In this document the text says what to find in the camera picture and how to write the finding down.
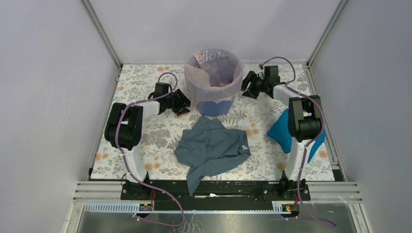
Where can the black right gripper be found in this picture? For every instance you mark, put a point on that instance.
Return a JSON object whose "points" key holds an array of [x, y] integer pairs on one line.
{"points": [[250, 92]]}

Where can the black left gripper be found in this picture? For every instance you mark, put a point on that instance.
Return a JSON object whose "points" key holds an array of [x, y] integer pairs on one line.
{"points": [[182, 101]]}

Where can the blue plastic trash bin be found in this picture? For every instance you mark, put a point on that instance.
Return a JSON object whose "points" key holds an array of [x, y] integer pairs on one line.
{"points": [[214, 109]]}

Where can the pink plastic trash bag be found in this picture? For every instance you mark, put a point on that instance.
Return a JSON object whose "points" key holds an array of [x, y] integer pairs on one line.
{"points": [[213, 75]]}

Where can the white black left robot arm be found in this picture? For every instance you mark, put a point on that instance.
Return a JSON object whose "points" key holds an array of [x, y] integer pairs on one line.
{"points": [[124, 126]]}

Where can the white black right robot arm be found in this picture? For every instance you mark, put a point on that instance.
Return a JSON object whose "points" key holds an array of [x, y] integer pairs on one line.
{"points": [[304, 123]]}

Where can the floral patterned tablecloth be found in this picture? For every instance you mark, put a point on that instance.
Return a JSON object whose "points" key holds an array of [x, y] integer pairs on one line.
{"points": [[175, 145]]}

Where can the grey-blue crumpled shirt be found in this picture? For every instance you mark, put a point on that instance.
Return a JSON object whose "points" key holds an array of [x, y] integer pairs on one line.
{"points": [[210, 149]]}

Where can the bright blue folded cloth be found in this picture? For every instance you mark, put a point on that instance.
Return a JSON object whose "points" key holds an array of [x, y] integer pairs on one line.
{"points": [[279, 133]]}

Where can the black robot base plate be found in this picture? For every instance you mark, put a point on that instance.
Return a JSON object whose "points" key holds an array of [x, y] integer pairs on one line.
{"points": [[215, 193]]}

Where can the aluminium frame rail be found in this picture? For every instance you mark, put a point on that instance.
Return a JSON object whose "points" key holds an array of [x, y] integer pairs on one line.
{"points": [[111, 197]]}

